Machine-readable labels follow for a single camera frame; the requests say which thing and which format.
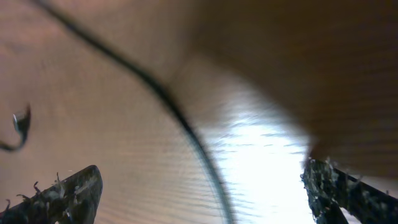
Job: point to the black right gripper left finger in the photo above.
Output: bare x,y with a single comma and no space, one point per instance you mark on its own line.
73,200

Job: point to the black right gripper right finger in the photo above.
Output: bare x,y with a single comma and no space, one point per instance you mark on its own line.
330,190

